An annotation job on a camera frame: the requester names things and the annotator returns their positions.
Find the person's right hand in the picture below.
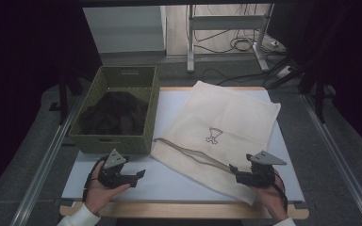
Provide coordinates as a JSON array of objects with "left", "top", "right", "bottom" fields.
[{"left": 249, "top": 175, "right": 289, "bottom": 221}]

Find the black metal stand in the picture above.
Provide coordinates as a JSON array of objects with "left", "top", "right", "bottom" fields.
[
  {"left": 297, "top": 74, "right": 328, "bottom": 124},
  {"left": 48, "top": 65, "right": 85, "bottom": 125}
]

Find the white table mat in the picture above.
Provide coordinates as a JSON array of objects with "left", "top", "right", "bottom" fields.
[{"left": 60, "top": 89, "right": 306, "bottom": 203}]

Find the dark curtain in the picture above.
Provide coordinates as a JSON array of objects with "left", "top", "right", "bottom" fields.
[
  {"left": 265, "top": 0, "right": 362, "bottom": 159},
  {"left": 0, "top": 0, "right": 104, "bottom": 203}
]

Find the right hand-held gripper black cable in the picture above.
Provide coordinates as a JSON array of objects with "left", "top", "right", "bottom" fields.
[{"left": 271, "top": 169, "right": 289, "bottom": 212}]

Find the green woven basket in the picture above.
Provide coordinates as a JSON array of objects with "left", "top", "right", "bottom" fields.
[{"left": 68, "top": 65, "right": 161, "bottom": 155}]

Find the white metal desk frame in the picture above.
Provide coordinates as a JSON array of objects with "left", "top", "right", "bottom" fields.
[{"left": 186, "top": 3, "right": 276, "bottom": 74}]

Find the person's left hand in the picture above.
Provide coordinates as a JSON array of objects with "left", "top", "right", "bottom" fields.
[{"left": 84, "top": 161, "right": 132, "bottom": 217}]

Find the hand-held gripper black cable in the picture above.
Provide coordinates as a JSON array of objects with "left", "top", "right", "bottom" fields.
[
  {"left": 271, "top": 169, "right": 289, "bottom": 212},
  {"left": 81, "top": 154, "right": 108, "bottom": 202}
]

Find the dark brown garment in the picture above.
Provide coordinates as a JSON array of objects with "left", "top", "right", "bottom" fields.
[{"left": 80, "top": 90, "right": 150, "bottom": 137}]

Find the white power strip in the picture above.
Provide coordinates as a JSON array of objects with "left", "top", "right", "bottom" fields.
[{"left": 275, "top": 64, "right": 295, "bottom": 80}]

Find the left hand-held gripper black cable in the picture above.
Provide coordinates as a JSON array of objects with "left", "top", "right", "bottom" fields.
[{"left": 81, "top": 154, "right": 108, "bottom": 202}]

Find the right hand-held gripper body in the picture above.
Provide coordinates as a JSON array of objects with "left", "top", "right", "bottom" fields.
[{"left": 236, "top": 150, "right": 288, "bottom": 189}]

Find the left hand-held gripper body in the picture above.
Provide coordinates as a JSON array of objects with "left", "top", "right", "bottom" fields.
[{"left": 99, "top": 148, "right": 140, "bottom": 189}]

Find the grey cabinet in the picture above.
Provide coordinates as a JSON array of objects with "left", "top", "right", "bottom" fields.
[{"left": 81, "top": 5, "right": 168, "bottom": 55}]

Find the cream mesh laundry bag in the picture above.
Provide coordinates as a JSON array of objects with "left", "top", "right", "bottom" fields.
[{"left": 150, "top": 80, "right": 282, "bottom": 207}]

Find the aluminium floor rail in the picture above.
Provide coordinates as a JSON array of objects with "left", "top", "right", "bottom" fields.
[
  {"left": 8, "top": 93, "right": 87, "bottom": 226},
  {"left": 299, "top": 93, "right": 362, "bottom": 226}
]

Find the bundle of black floor cables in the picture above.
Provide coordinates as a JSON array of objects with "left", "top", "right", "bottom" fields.
[{"left": 193, "top": 3, "right": 300, "bottom": 88}]

